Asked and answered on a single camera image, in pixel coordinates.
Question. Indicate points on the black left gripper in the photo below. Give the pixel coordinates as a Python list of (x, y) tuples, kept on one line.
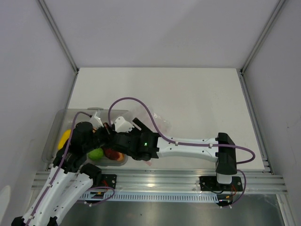
[(109, 133)]

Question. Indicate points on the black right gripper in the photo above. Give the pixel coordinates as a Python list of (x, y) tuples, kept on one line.
[(144, 130)]

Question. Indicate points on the orange red toy hot dog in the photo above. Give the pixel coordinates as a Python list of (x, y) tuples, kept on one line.
[(113, 155)]

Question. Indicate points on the clear pink zip top bag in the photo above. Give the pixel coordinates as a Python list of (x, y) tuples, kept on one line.
[(140, 113)]

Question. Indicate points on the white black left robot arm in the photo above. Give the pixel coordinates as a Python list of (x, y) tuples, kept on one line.
[(69, 178)]

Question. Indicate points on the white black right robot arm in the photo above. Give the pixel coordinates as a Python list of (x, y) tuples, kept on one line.
[(142, 144)]

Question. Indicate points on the green toy lime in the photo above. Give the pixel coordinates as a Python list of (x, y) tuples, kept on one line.
[(96, 154)]

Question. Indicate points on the yellow toy fruit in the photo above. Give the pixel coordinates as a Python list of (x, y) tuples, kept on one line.
[(63, 139)]

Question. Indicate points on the clear grey plastic bin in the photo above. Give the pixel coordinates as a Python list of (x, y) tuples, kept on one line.
[(62, 122)]

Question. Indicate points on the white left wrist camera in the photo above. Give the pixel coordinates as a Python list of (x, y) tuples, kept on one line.
[(95, 120)]

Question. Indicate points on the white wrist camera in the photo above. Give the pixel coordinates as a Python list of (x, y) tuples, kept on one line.
[(95, 120), (122, 125)]

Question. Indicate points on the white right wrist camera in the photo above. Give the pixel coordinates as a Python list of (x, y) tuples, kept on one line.
[(122, 125)]

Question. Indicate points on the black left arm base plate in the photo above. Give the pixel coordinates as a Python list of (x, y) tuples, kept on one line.
[(109, 180)]

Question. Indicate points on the white slotted cable duct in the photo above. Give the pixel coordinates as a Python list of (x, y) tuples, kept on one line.
[(149, 197)]

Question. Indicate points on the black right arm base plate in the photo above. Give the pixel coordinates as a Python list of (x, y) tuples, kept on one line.
[(210, 184)]

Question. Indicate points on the left aluminium frame post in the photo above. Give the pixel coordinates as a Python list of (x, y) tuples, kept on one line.
[(57, 34)]

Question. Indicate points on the aluminium frame post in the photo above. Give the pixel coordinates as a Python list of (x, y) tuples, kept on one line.
[(57, 34), (275, 14)]

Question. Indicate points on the right aluminium frame post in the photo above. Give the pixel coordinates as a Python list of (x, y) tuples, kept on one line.
[(275, 14)]

